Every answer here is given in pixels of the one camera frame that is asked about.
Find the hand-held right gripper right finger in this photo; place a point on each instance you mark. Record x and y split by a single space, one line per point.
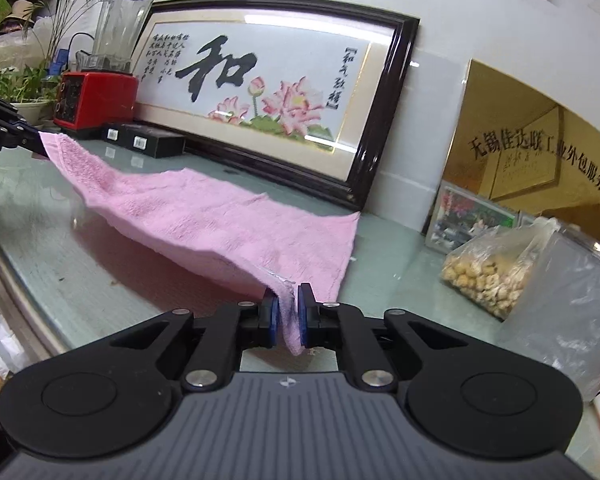
303 321

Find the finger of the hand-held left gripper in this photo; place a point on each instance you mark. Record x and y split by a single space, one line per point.
27 139
0 107

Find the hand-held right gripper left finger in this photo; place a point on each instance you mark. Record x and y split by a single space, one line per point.
272 321

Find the pink towel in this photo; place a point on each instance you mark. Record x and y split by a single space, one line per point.
205 220

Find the potted leafy plant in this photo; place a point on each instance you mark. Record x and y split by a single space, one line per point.
15 87

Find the red blender with clear jar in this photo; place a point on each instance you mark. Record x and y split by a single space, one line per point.
97 95

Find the black box with white label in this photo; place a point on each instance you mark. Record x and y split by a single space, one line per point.
155 142
114 132

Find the straw hat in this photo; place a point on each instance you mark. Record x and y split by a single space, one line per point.
19 17

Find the green palm plant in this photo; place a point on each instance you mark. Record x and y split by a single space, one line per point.
62 5

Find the clear bag of yellow snacks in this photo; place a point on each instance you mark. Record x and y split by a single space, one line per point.
490 275

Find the framed lotus embroidery picture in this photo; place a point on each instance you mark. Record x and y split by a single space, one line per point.
260 85

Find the small silver framed photo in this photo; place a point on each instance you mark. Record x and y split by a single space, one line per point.
526 219

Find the cloudy plastic bag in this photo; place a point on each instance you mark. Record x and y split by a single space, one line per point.
575 310

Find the gold metal plaque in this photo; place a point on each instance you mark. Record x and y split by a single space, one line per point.
545 135

